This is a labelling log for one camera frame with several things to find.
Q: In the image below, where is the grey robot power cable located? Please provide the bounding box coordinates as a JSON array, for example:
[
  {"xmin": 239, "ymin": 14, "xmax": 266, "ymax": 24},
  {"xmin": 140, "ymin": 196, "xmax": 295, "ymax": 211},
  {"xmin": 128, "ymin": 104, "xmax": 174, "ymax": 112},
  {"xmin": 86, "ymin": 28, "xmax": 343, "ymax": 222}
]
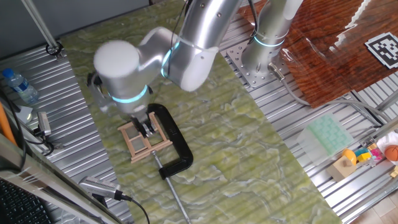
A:
[{"xmin": 267, "ymin": 62, "xmax": 392, "ymax": 125}]

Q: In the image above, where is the black keyboard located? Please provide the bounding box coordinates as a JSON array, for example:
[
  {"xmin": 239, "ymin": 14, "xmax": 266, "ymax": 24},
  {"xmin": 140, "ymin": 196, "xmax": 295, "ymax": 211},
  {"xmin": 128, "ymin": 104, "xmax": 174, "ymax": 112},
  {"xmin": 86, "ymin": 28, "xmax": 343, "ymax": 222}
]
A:
[{"xmin": 0, "ymin": 179, "xmax": 52, "ymax": 224}]

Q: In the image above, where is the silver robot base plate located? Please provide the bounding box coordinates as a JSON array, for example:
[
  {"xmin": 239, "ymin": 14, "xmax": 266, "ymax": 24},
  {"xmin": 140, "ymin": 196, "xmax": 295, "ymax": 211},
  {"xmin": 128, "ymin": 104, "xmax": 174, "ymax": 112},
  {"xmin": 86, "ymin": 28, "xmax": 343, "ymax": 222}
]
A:
[{"xmin": 226, "ymin": 42, "xmax": 295, "ymax": 90}]

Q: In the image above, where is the black white fiducial marker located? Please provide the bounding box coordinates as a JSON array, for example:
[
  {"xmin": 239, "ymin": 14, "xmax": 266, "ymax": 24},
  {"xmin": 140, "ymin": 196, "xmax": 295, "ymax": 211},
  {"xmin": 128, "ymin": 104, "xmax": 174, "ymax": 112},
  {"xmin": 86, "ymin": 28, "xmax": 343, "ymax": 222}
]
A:
[{"xmin": 364, "ymin": 32, "xmax": 398, "ymax": 70}]

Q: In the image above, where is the silver depth camera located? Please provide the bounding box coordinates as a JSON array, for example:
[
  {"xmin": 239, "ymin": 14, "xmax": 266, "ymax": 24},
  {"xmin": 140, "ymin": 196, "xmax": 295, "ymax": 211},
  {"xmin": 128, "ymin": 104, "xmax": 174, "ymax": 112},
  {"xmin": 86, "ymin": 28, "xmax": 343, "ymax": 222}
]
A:
[
  {"xmin": 78, "ymin": 175, "xmax": 124, "ymax": 202},
  {"xmin": 36, "ymin": 111, "xmax": 53, "ymax": 138}
]

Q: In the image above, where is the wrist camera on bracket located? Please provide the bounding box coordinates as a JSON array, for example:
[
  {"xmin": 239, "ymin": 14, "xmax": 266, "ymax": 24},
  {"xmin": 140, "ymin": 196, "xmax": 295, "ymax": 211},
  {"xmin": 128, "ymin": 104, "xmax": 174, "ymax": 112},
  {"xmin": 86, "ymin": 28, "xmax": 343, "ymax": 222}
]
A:
[{"xmin": 86, "ymin": 73, "xmax": 109, "ymax": 113}]

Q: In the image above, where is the miniature wooden sliding window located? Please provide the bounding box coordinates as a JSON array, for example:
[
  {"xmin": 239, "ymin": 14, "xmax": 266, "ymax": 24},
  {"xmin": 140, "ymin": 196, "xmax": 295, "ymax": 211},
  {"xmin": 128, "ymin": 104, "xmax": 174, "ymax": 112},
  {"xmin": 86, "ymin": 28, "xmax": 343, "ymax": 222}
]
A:
[{"xmin": 117, "ymin": 111, "xmax": 174, "ymax": 164}]

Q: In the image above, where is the beige wooden toy block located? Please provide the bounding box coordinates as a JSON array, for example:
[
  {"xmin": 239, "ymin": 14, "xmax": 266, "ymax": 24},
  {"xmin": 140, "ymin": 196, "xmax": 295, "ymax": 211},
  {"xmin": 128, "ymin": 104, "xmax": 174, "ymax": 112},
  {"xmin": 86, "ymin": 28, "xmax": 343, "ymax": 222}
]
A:
[{"xmin": 325, "ymin": 155, "xmax": 358, "ymax": 183}]

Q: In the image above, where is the white paper piece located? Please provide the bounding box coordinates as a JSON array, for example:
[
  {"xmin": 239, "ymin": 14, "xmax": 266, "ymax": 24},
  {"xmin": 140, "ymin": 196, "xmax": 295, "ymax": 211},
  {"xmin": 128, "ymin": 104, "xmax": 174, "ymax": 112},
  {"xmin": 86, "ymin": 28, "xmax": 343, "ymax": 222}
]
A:
[{"xmin": 15, "ymin": 105, "xmax": 34, "ymax": 124}]

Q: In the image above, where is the green marble pattern mat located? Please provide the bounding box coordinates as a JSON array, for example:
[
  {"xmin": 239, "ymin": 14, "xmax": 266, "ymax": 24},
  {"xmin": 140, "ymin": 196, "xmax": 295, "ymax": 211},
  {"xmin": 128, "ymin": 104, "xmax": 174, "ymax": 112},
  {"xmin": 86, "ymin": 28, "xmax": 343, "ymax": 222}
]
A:
[{"xmin": 60, "ymin": 0, "xmax": 343, "ymax": 224}]

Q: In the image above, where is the silver metal pole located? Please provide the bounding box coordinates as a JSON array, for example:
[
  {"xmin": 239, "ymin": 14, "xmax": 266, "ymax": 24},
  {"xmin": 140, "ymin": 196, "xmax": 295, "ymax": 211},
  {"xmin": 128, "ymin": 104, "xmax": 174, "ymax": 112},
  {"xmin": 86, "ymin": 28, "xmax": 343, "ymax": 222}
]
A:
[{"xmin": 21, "ymin": 0, "xmax": 65, "ymax": 61}]

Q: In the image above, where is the small toy basketball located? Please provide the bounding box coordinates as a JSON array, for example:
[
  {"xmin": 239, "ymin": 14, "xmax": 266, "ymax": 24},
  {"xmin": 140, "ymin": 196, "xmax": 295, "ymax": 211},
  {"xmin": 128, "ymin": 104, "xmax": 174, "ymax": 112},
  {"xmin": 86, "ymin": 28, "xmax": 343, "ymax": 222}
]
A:
[{"xmin": 384, "ymin": 144, "xmax": 398, "ymax": 162}]

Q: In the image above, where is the orange rod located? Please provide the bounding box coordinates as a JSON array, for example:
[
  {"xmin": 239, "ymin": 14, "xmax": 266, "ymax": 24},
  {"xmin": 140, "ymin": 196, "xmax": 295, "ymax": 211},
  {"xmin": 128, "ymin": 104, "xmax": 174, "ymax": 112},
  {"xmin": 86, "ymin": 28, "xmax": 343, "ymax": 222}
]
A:
[{"xmin": 0, "ymin": 101, "xmax": 18, "ymax": 147}]

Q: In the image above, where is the thick black cable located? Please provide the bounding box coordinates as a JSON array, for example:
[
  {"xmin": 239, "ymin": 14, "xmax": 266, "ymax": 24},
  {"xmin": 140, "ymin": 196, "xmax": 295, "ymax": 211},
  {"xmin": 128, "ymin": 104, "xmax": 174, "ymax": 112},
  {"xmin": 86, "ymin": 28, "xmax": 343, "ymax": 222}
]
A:
[{"xmin": 0, "ymin": 91, "xmax": 28, "ymax": 172}]

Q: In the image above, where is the white cloth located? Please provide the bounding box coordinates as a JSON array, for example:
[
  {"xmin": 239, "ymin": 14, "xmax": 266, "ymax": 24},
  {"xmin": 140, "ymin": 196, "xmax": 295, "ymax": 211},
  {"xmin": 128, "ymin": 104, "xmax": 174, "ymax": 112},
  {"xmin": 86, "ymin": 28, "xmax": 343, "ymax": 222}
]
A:
[{"xmin": 376, "ymin": 130, "xmax": 398, "ymax": 162}]

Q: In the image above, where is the black camera cable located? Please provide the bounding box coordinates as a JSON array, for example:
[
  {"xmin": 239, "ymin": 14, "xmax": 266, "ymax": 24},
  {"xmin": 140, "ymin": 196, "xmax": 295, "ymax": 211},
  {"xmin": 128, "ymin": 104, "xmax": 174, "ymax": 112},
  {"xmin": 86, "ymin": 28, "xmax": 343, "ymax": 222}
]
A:
[{"xmin": 113, "ymin": 189, "xmax": 151, "ymax": 224}]

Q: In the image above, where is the clear plastic water bottle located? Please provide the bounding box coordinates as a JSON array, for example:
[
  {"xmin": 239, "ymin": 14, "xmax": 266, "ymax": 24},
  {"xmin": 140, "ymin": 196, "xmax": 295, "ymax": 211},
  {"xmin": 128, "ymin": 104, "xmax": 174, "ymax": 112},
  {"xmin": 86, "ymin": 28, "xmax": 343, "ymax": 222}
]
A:
[{"xmin": 2, "ymin": 67, "xmax": 40, "ymax": 105}]

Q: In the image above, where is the aluminium profile bar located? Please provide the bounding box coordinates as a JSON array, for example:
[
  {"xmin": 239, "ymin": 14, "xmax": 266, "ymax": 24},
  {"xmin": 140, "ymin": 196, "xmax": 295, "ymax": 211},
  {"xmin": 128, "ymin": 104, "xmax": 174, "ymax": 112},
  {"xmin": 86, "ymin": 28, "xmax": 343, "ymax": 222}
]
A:
[
  {"xmin": 374, "ymin": 89, "xmax": 398, "ymax": 113},
  {"xmin": 0, "ymin": 133, "xmax": 125, "ymax": 224}
]

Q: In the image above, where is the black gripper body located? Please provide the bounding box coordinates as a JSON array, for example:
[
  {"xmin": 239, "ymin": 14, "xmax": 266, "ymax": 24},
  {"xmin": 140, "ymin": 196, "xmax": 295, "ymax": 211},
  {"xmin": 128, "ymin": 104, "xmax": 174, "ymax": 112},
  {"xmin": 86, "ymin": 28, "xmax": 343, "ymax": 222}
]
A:
[{"xmin": 129, "ymin": 111, "xmax": 157, "ymax": 129}]

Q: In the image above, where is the black C-clamp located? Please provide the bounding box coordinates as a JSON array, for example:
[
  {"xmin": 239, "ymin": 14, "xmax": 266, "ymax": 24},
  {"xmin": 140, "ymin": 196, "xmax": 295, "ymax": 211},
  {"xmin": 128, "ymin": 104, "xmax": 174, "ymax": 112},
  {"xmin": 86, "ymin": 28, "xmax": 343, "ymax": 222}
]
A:
[{"xmin": 146, "ymin": 103, "xmax": 194, "ymax": 224}]

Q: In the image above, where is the pink toy block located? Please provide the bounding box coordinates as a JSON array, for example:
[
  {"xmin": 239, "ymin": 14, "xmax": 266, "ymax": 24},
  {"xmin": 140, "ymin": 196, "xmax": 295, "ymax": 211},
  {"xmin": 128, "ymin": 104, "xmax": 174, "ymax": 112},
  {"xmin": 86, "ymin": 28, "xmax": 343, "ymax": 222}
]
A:
[{"xmin": 369, "ymin": 147, "xmax": 384, "ymax": 161}]

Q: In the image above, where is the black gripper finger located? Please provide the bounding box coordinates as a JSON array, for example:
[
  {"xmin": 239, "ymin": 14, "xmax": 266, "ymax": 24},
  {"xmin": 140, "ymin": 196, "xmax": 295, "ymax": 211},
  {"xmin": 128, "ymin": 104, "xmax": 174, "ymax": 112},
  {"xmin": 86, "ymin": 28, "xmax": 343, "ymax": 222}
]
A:
[
  {"xmin": 145, "ymin": 123, "xmax": 158, "ymax": 137},
  {"xmin": 136, "ymin": 123, "xmax": 149, "ymax": 139}
]

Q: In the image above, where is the yellow toy block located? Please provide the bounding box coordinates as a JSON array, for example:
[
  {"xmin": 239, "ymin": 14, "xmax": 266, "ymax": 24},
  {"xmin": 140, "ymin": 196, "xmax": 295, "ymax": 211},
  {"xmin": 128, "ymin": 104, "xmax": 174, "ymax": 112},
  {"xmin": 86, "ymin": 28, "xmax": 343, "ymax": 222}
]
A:
[{"xmin": 356, "ymin": 152, "xmax": 373, "ymax": 163}]

